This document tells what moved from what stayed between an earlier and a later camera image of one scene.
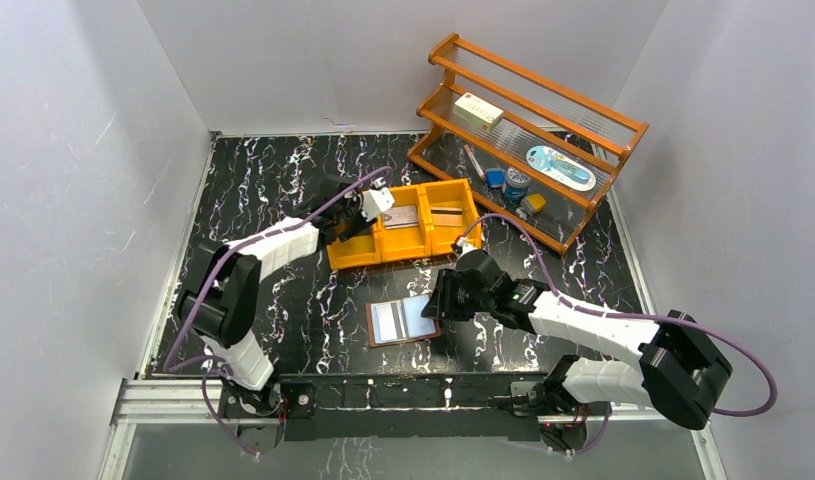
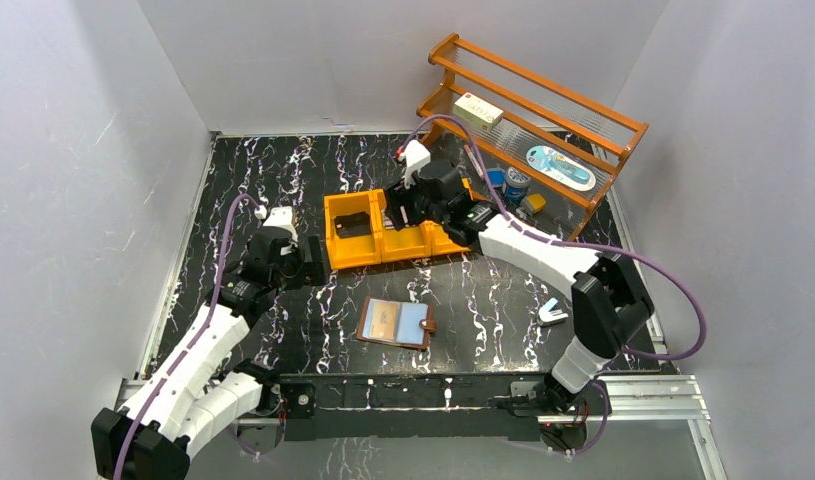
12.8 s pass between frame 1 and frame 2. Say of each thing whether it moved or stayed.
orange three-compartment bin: stayed
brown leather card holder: moved
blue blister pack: stayed
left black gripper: moved
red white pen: stayed
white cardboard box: stayed
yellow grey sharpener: stayed
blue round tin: stayed
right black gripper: moved
